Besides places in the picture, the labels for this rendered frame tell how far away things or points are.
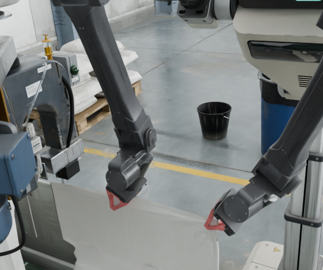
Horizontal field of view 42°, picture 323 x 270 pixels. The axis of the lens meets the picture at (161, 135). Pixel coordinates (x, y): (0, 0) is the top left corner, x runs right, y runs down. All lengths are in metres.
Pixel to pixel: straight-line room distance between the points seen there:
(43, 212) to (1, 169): 1.15
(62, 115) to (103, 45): 0.50
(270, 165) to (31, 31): 6.16
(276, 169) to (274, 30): 0.42
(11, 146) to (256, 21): 0.70
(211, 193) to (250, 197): 2.14
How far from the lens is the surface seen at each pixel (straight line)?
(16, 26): 6.64
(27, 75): 1.17
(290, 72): 1.27
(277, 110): 3.15
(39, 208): 1.94
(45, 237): 2.03
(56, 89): 1.25
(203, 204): 2.86
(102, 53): 0.83
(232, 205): 0.85
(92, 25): 0.80
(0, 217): 0.91
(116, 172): 0.94
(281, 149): 0.81
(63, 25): 7.22
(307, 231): 1.63
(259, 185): 0.87
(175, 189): 3.02
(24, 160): 0.85
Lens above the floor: 1.63
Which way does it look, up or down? 25 degrees down
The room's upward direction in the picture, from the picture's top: 5 degrees counter-clockwise
